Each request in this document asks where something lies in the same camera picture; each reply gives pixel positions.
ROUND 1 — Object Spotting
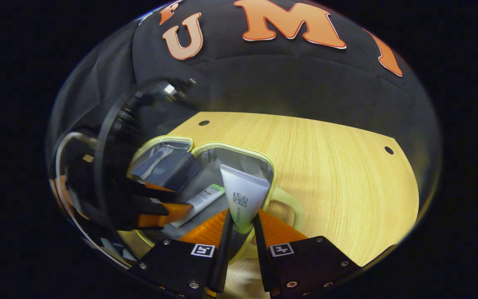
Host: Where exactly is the large white tube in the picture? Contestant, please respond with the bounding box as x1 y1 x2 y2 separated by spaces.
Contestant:
219 164 271 234

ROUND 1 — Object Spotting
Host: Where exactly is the white cable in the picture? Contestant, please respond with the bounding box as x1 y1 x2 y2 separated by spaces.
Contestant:
54 132 98 177

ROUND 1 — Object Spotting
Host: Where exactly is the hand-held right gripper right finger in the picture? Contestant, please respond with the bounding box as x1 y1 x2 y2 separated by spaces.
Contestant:
252 209 363 299

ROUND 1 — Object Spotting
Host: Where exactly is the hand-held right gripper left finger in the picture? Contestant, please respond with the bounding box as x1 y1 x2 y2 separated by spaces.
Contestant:
129 209 234 299

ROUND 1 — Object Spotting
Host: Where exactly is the cream suitcase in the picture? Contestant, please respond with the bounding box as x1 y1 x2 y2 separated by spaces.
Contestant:
117 135 306 266

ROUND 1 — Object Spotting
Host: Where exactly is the slim white tube green end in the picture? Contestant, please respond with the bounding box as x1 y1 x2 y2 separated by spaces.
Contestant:
170 184 226 228

